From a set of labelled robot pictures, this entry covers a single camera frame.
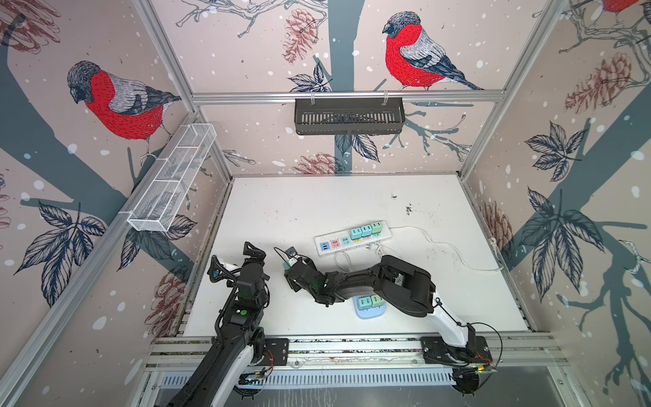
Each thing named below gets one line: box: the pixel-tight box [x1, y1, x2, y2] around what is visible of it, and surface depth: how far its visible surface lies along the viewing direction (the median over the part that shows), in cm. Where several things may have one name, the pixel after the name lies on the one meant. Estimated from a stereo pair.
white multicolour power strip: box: [314, 220, 393, 257], surface depth 97 cm
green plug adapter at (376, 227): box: [371, 221, 383, 235], surface depth 97 cm
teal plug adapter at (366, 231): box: [361, 224, 373, 238], surface depth 96 cm
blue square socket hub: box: [352, 295, 388, 320], surface depth 81 cm
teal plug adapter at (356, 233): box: [350, 227, 362, 240], surface depth 95 cm
